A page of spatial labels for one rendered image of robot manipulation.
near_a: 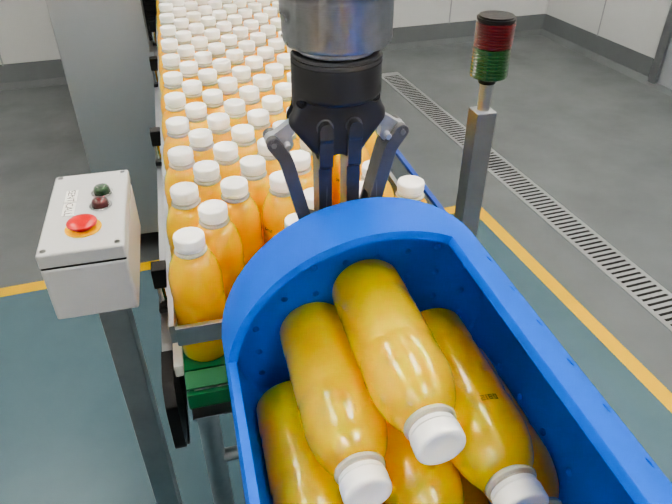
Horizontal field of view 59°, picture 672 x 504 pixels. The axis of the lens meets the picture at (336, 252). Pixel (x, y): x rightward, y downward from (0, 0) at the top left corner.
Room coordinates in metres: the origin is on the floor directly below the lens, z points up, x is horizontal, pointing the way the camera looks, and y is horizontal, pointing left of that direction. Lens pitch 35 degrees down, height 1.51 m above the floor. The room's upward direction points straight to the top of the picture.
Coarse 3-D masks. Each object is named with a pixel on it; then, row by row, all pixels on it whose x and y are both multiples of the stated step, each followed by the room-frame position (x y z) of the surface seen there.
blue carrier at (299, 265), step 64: (256, 256) 0.44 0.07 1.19; (320, 256) 0.40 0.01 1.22; (384, 256) 0.47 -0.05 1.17; (448, 256) 0.48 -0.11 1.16; (256, 320) 0.44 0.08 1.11; (512, 320) 0.32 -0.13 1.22; (256, 384) 0.43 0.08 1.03; (512, 384) 0.41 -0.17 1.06; (576, 384) 0.27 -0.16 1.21; (256, 448) 0.34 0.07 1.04; (576, 448) 0.31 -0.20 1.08; (640, 448) 0.23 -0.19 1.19
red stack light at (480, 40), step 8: (480, 24) 0.99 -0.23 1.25; (512, 24) 0.99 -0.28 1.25; (480, 32) 0.99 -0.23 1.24; (488, 32) 0.98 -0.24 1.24; (496, 32) 0.97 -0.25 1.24; (504, 32) 0.97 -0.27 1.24; (512, 32) 0.98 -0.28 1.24; (480, 40) 0.99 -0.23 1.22; (488, 40) 0.98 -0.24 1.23; (496, 40) 0.97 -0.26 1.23; (504, 40) 0.97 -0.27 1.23; (512, 40) 0.99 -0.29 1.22; (480, 48) 0.98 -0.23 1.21; (488, 48) 0.98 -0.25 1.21; (496, 48) 0.97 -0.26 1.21; (504, 48) 0.98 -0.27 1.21
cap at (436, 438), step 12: (420, 420) 0.28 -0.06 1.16; (432, 420) 0.28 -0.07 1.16; (444, 420) 0.28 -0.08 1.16; (456, 420) 0.28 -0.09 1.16; (420, 432) 0.27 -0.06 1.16; (432, 432) 0.27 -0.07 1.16; (444, 432) 0.27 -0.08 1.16; (456, 432) 0.27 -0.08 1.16; (420, 444) 0.26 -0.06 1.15; (432, 444) 0.26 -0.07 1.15; (444, 444) 0.27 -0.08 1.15; (456, 444) 0.27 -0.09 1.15; (420, 456) 0.26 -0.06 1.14; (432, 456) 0.26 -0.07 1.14; (444, 456) 0.27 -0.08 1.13
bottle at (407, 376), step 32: (352, 288) 0.41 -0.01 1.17; (384, 288) 0.40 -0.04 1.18; (352, 320) 0.38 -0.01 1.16; (384, 320) 0.37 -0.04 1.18; (416, 320) 0.37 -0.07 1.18; (384, 352) 0.33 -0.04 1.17; (416, 352) 0.33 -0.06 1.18; (384, 384) 0.31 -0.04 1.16; (416, 384) 0.30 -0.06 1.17; (448, 384) 0.31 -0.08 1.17; (384, 416) 0.30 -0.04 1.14; (416, 416) 0.28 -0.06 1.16
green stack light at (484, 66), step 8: (472, 48) 1.01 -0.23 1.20; (472, 56) 1.00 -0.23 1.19; (480, 56) 0.98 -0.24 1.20; (488, 56) 0.98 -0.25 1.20; (496, 56) 0.97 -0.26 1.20; (504, 56) 0.98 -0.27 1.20; (472, 64) 1.00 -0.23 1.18; (480, 64) 0.98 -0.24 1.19; (488, 64) 0.97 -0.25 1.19; (496, 64) 0.97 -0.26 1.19; (504, 64) 0.98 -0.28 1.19; (472, 72) 0.99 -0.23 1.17; (480, 72) 0.98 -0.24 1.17; (488, 72) 0.97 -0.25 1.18; (496, 72) 0.97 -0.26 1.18; (504, 72) 0.98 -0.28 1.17; (480, 80) 0.98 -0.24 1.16; (488, 80) 0.97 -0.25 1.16; (496, 80) 0.97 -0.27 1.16
